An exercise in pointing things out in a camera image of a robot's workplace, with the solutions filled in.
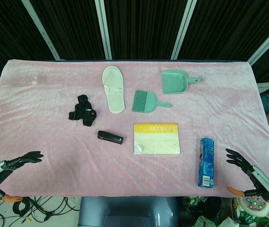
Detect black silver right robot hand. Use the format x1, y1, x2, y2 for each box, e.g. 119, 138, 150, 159
225, 148, 269, 202

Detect black stapler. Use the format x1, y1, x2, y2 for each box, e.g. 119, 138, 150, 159
97, 130, 124, 145

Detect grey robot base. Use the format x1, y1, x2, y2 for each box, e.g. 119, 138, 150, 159
78, 196, 180, 227

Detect yellow notebook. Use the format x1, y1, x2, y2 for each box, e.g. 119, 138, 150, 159
133, 122, 181, 155

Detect green plastic hand brush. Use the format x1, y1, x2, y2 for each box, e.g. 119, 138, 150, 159
131, 89, 173, 113

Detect colourful baby toy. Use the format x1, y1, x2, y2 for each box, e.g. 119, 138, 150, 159
238, 195, 269, 219

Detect blue cardboard box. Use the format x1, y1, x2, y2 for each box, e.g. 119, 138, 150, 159
197, 137, 215, 188

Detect pink plush table cloth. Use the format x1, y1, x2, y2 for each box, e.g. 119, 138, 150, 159
0, 59, 269, 198

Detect green plastic dustpan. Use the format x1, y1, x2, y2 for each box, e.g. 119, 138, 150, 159
161, 70, 203, 95

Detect white disposable slipper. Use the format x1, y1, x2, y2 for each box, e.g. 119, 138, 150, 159
101, 66, 126, 114

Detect black pleated curtain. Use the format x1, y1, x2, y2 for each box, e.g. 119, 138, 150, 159
0, 0, 269, 82

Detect black floor cables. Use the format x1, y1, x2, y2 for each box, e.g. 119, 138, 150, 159
0, 196, 81, 225

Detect black wrist brace strap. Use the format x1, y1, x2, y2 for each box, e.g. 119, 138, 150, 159
68, 94, 98, 127

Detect white frame post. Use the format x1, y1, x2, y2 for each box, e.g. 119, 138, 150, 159
171, 0, 198, 60
21, 0, 61, 60
95, 0, 113, 60
247, 17, 269, 66

